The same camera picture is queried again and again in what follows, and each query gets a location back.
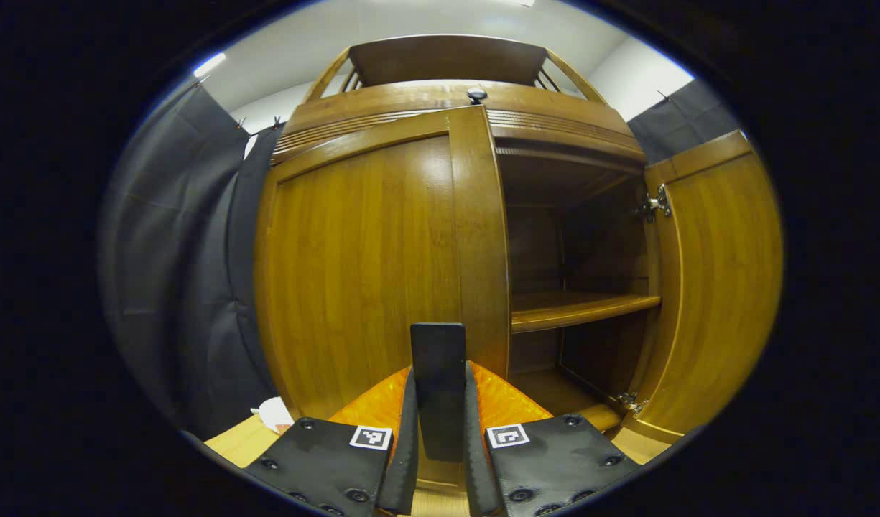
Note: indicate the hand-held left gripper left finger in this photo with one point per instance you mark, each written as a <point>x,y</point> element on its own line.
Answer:
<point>405,459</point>

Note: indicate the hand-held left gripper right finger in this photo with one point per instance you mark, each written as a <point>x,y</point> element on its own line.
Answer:
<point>475,467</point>

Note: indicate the wooden shoe cabinet door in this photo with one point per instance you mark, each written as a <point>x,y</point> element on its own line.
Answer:
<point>720,287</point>
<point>353,273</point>

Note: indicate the wooden double-door shoe cabinet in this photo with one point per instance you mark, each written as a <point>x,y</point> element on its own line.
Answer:
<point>447,61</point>

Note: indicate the metal door hinge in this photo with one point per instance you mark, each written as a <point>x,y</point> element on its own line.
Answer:
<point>655,205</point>
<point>630,402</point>

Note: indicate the wooden cabinet drawer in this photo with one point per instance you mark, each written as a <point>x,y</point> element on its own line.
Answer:
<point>554,115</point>

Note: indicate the white packet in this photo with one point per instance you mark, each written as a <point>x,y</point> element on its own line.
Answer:
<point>274,414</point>

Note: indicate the wooden inner shelf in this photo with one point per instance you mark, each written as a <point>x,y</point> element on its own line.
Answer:
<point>576,309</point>

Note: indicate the black backdrop cloth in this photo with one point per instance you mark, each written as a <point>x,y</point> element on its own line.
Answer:
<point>167,287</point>

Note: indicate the black round knob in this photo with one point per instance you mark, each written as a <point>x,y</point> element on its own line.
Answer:
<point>477,95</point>

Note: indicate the small ceiling light panel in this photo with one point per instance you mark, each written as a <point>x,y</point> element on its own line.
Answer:
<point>210,64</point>

